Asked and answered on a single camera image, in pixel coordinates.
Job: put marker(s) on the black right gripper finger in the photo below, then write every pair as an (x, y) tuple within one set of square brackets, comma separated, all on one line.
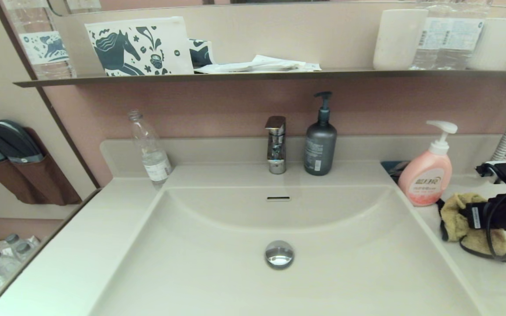
[(464, 213)]

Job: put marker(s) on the yellow cloth with dark trim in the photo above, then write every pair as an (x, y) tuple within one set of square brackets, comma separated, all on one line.
[(453, 219)]

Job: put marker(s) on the chrome faucet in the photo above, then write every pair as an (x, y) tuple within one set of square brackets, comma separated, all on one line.
[(276, 149)]

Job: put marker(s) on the white sink basin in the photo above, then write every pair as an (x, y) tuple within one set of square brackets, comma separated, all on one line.
[(218, 263)]

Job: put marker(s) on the pink soap pump bottle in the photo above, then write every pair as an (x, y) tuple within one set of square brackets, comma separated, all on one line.
[(424, 180)]

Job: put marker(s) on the dark grey pump bottle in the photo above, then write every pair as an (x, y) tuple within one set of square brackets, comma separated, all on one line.
[(320, 149)]

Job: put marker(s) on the clear water bottle white label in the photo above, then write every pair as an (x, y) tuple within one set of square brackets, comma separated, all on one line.
[(431, 37), (466, 37)]

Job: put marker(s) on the chrome drain stopper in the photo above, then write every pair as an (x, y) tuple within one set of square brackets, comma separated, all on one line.
[(279, 254)]

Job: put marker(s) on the white plastic amenity packets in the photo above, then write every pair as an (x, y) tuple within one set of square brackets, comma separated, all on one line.
[(262, 65)]

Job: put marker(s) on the small dark patterned pouch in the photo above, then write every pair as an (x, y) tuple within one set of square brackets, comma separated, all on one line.
[(201, 53)]

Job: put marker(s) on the empty clear plastic bottle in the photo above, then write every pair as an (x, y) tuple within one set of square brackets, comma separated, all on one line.
[(153, 162)]

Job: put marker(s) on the white horse print pouch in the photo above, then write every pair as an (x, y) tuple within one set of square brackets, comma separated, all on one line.
[(169, 43)]

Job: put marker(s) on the slippers in brown holder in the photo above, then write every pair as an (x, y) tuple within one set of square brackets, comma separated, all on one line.
[(37, 184)]

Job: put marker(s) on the water bottle horse label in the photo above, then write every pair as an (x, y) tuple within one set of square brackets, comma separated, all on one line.
[(42, 47)]

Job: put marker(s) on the metal wall shelf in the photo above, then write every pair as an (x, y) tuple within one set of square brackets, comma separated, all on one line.
[(235, 77)]

